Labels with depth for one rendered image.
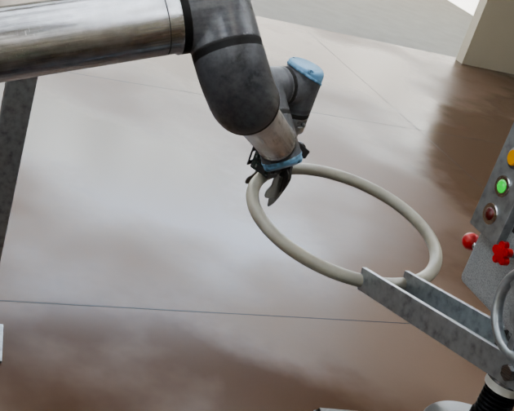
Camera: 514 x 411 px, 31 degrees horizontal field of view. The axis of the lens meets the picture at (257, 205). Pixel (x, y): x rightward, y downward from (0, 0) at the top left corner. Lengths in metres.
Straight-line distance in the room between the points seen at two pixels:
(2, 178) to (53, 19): 1.39
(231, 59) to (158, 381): 1.83
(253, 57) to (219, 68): 0.06
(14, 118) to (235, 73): 1.33
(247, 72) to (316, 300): 2.50
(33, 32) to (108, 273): 2.29
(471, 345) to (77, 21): 0.86
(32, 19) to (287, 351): 2.28
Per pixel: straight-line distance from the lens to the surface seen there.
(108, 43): 1.41
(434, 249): 2.20
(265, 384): 3.25
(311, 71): 2.09
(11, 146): 2.70
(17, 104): 2.65
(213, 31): 1.44
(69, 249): 3.70
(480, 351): 1.65
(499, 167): 1.54
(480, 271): 1.58
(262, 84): 1.45
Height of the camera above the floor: 1.82
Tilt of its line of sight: 24 degrees down
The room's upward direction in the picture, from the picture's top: 18 degrees clockwise
